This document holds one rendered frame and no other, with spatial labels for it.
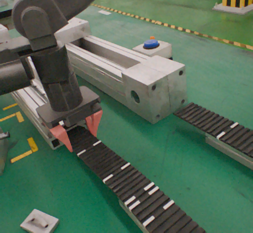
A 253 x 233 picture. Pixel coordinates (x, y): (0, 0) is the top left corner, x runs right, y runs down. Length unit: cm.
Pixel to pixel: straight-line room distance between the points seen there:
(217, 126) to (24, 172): 36
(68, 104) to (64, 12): 15
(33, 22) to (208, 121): 32
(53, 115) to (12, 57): 11
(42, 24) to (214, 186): 34
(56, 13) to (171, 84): 26
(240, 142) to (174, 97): 17
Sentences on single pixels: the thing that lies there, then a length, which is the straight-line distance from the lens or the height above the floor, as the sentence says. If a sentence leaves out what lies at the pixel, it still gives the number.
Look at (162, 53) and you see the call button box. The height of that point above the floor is 83.
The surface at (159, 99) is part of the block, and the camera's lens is 53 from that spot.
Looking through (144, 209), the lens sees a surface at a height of 81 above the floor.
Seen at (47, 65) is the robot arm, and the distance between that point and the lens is 42.
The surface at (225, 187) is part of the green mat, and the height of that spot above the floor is 78.
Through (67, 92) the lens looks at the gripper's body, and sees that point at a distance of 45.
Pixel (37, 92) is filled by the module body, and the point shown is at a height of 84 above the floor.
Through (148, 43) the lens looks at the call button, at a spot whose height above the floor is 85.
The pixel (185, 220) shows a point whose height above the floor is 81.
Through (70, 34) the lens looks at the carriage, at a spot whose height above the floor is 89.
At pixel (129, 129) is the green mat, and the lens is 55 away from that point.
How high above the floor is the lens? 112
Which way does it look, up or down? 34 degrees down
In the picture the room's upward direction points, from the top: 12 degrees counter-clockwise
